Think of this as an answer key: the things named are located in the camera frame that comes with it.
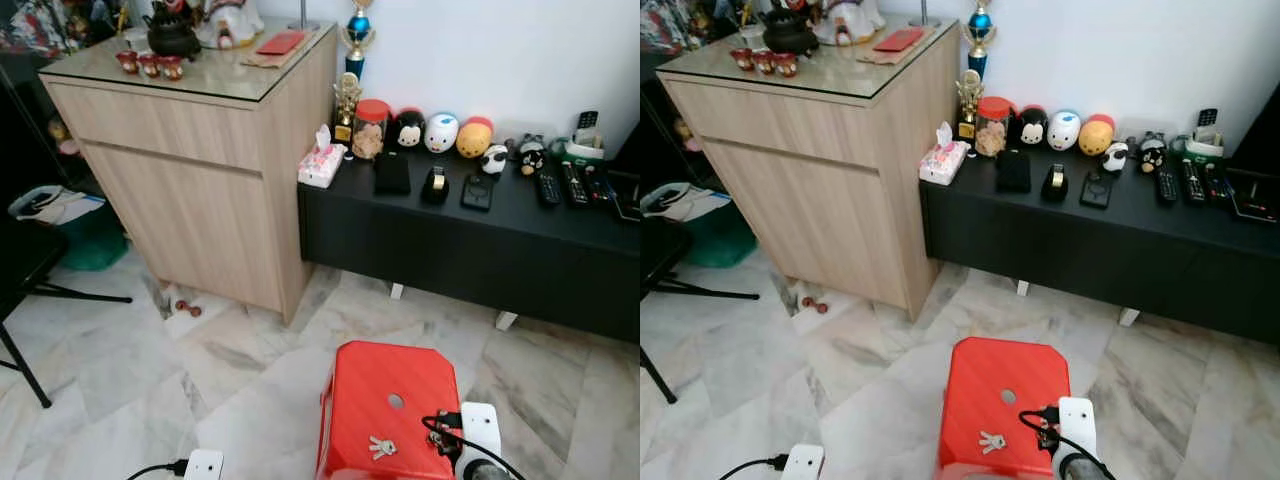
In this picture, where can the small black keypad remote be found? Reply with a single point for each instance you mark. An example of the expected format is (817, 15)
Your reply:
(587, 119)
(1208, 117)

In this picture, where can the black low console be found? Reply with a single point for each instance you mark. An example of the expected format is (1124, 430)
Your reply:
(1080, 250)
(450, 240)

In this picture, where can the white ceramic figurine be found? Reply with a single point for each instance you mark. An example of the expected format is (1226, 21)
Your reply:
(850, 18)
(232, 22)

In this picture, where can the light wooden cabinet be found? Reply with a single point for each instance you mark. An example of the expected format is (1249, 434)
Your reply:
(200, 200)
(830, 200)

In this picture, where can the black teapot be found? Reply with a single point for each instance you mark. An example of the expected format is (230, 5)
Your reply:
(172, 35)
(790, 30)

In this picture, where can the small panda toy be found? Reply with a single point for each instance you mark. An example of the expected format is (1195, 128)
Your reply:
(1116, 156)
(494, 159)

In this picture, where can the white round plush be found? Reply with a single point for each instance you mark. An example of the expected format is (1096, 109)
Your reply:
(1063, 130)
(441, 132)

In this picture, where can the black white toy figure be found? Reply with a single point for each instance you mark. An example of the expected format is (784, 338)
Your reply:
(1152, 153)
(531, 156)

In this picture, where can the colourful patterned cloth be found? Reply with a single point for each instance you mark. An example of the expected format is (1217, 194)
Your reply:
(665, 25)
(40, 25)

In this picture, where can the green white box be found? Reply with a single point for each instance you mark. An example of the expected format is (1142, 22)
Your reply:
(1205, 147)
(585, 151)

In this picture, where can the black pouch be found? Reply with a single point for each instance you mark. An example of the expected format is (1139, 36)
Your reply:
(392, 173)
(1013, 171)

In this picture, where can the black television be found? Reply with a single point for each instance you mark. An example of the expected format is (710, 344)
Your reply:
(1262, 145)

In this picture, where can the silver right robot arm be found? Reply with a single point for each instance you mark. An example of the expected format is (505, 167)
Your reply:
(488, 472)
(1080, 470)

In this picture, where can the white bag with papers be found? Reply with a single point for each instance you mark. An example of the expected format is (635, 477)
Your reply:
(50, 204)
(675, 200)

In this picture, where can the yellow round plush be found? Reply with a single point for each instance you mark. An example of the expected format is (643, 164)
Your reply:
(474, 138)
(1096, 136)

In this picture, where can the black tape dispenser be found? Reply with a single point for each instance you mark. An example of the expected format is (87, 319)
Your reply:
(1055, 183)
(435, 186)

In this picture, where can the black remote control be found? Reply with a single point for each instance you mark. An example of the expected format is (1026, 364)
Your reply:
(574, 185)
(1193, 182)
(600, 187)
(1167, 186)
(1217, 183)
(547, 188)

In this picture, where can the red packet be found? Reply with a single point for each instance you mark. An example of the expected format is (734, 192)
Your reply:
(899, 40)
(281, 43)

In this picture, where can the silver lamp base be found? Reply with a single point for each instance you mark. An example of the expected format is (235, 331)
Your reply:
(303, 20)
(922, 17)

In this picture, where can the red plastic stool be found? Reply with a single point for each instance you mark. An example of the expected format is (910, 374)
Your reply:
(990, 390)
(370, 400)

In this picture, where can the small gold trophy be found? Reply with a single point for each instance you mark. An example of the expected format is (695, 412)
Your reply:
(968, 98)
(347, 100)

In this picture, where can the small red cup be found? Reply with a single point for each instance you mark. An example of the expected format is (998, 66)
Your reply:
(172, 68)
(742, 59)
(149, 66)
(127, 62)
(764, 62)
(787, 65)

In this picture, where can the green bin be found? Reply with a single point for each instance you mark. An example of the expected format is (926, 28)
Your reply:
(95, 242)
(722, 238)

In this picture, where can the pink tissue pack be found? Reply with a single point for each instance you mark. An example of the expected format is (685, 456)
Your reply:
(322, 164)
(944, 161)

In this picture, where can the small silver keys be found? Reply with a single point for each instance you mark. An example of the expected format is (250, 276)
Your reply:
(382, 447)
(992, 441)

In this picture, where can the small red floor object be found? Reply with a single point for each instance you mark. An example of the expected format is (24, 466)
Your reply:
(814, 305)
(188, 309)

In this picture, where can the red lidded clear jar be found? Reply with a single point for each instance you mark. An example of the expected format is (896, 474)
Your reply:
(993, 125)
(370, 128)

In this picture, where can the blue gold trophy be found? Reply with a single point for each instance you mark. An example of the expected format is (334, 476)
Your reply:
(980, 28)
(357, 30)

